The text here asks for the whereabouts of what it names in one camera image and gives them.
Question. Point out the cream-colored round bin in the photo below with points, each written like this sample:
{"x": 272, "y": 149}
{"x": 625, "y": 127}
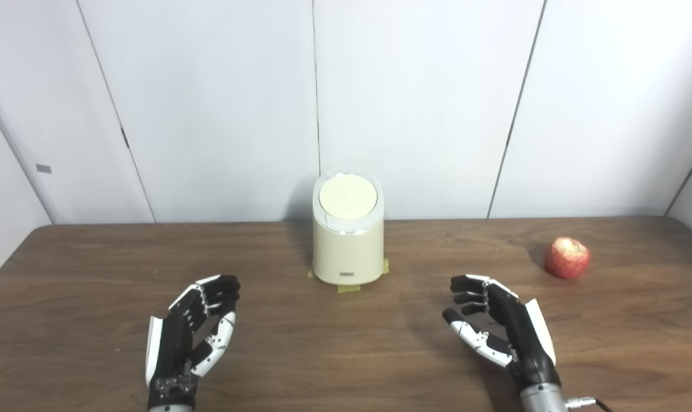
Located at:
{"x": 348, "y": 252}

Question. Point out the black wall panel hinge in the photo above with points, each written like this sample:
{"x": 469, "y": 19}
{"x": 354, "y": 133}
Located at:
{"x": 125, "y": 138}

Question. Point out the small gray wall label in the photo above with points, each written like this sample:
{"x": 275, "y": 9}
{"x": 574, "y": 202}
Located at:
{"x": 43, "y": 169}

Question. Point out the cream round bin lid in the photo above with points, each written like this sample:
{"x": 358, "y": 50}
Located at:
{"x": 347, "y": 197}

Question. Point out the red apple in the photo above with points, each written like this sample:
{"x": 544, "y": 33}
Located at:
{"x": 567, "y": 258}

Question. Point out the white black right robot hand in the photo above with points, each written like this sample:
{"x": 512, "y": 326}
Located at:
{"x": 520, "y": 337}

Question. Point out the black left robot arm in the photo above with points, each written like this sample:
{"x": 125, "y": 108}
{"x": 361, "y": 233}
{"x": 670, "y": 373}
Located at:
{"x": 171, "y": 409}

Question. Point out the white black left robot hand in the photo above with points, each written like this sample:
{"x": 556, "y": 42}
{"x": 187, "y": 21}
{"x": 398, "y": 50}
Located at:
{"x": 171, "y": 343}

